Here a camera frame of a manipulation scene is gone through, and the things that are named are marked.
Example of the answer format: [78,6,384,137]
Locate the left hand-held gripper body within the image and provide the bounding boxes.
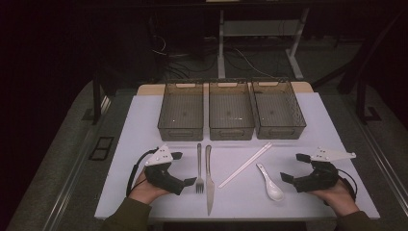
[143,143,187,195]

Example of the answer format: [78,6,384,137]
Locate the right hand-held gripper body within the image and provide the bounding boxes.
[293,147,357,193]

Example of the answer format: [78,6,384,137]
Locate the steel fork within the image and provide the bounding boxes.
[195,142,205,194]

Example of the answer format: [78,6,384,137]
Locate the white ceramic spoon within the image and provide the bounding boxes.
[255,163,286,202]

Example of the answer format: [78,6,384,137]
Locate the steel table knife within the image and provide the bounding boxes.
[205,144,216,217]

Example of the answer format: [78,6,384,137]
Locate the white chopstick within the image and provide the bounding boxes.
[229,141,274,179]
[217,143,272,190]

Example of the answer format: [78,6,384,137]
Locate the smoky clear plastic bin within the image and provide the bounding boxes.
[250,78,307,141]
[157,81,205,142]
[208,80,256,141]

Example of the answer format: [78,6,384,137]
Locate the person's left hand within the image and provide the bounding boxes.
[128,167,171,205]

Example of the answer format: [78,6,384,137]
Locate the person's right hand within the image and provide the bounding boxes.
[309,179,360,218]

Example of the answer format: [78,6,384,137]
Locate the white table mat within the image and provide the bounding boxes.
[94,91,381,220]

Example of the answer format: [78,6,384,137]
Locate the black metal stand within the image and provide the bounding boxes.
[81,68,112,126]
[312,9,408,124]

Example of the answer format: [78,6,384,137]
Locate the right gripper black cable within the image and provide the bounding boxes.
[336,167,359,203]

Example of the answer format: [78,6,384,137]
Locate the aluminium floor rail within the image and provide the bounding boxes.
[41,95,114,231]
[347,102,408,208]

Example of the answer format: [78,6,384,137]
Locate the tangle of black floor cables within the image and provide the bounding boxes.
[150,33,220,81]

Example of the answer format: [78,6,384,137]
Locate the white floor cable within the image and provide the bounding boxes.
[234,47,275,79]

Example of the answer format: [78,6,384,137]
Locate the white metal desk frame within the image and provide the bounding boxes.
[217,8,311,81]

